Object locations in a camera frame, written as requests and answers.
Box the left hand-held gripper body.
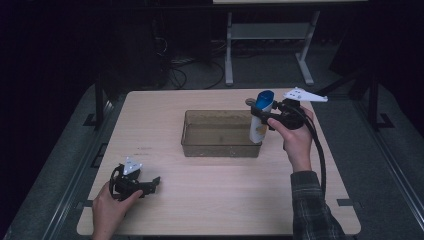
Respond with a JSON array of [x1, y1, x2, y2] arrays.
[[108, 157, 149, 202]]

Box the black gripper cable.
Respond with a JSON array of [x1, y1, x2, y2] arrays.
[[293, 104, 328, 196]]

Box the translucent brown plastic box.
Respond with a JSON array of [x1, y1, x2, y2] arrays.
[[180, 109, 263, 158]]

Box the white bottle with blue cap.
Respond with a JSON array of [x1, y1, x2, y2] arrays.
[[249, 89, 276, 145]]

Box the black floor cables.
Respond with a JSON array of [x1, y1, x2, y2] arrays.
[[153, 36, 226, 90]]

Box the person's left hand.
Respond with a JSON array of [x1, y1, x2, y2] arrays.
[[91, 189, 144, 240]]

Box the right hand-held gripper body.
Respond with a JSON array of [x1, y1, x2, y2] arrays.
[[272, 87, 329, 131]]

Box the white metal stand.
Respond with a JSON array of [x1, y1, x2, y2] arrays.
[[224, 10, 321, 87]]

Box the person's right hand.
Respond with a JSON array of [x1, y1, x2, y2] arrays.
[[267, 106, 315, 173]]

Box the black metal post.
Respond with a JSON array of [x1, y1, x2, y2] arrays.
[[83, 73, 105, 130], [367, 73, 395, 132]]

